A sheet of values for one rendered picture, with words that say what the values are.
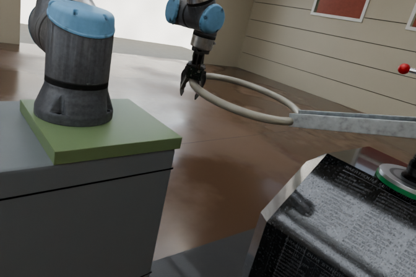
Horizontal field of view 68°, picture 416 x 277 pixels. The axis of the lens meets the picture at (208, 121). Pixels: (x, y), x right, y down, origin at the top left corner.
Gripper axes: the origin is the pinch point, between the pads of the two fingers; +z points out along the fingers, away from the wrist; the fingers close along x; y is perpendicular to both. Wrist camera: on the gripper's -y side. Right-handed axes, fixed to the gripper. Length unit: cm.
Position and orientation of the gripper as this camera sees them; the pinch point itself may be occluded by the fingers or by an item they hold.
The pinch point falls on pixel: (189, 94)
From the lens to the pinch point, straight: 129.7
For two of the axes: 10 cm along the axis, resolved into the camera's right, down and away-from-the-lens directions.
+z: -2.7, 9.0, 3.6
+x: 9.6, 2.8, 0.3
